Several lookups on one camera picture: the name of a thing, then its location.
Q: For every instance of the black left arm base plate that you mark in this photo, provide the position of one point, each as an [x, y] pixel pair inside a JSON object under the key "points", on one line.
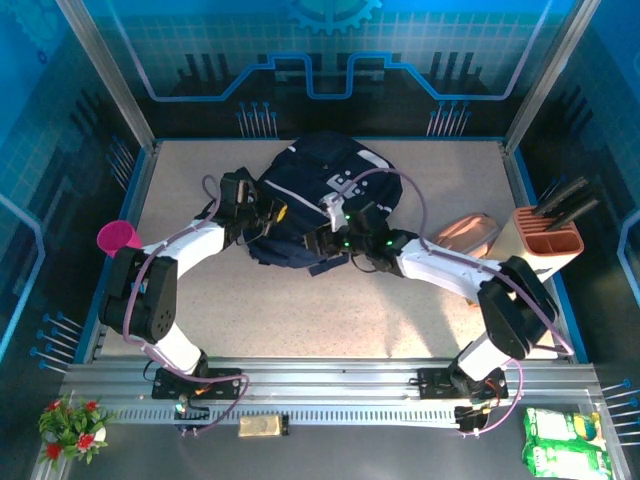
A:
{"points": [[170, 387]]}

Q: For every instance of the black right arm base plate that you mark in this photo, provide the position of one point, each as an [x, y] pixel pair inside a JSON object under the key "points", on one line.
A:
{"points": [[432, 382]]}

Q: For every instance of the white orange knife block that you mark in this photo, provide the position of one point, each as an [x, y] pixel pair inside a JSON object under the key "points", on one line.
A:
{"points": [[555, 250]]}

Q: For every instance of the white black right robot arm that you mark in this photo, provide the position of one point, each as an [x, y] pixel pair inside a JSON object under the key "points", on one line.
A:
{"points": [[440, 265]]}

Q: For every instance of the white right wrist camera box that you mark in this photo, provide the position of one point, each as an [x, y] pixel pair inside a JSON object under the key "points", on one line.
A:
{"points": [[332, 210]]}

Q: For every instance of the pink plastic goblet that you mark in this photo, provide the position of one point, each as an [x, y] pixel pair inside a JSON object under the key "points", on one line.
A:
{"points": [[117, 240]]}

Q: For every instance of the navy blue backpack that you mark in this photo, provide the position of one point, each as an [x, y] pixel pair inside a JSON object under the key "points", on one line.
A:
{"points": [[300, 165]]}

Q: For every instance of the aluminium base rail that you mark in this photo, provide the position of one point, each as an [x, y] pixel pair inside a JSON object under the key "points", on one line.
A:
{"points": [[325, 385]]}

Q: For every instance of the small tan box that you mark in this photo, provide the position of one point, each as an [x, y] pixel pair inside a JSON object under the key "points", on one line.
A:
{"points": [[260, 426]]}

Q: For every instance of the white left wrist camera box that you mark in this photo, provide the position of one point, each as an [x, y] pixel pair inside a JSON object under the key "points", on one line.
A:
{"points": [[245, 192]]}

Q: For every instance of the pink pencil case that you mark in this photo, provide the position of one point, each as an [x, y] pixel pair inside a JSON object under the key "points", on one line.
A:
{"points": [[465, 235]]}

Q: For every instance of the green snack bag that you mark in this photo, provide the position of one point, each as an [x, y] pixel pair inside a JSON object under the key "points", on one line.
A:
{"points": [[565, 445]]}

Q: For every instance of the artificial red flower plant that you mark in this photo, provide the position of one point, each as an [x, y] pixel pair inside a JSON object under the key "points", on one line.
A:
{"points": [[75, 430]]}

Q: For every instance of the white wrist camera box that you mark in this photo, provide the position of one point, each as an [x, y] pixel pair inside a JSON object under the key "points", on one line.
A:
{"points": [[245, 192], [332, 210]]}

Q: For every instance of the aluminium frame post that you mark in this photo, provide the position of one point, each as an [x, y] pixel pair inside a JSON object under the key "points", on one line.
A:
{"points": [[107, 75], [550, 75]]}

